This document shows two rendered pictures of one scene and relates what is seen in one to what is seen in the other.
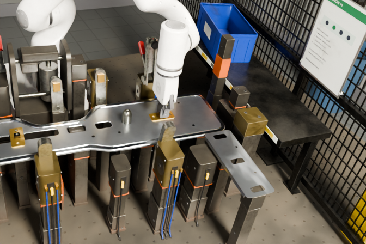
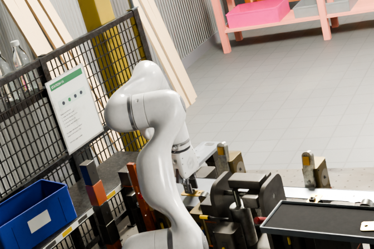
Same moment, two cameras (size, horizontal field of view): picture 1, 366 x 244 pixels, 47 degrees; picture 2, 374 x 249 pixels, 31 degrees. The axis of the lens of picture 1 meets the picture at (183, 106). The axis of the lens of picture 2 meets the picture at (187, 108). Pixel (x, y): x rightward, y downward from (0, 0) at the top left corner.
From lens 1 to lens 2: 2.86 m
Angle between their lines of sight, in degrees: 96
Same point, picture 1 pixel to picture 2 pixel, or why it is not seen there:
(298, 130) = (134, 155)
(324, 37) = (69, 113)
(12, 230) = not seen: outside the picture
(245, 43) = (51, 190)
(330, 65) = (85, 120)
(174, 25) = not seen: hidden behind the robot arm
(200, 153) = (205, 172)
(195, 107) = not seen: hidden behind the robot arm
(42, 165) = (317, 162)
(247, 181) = (207, 148)
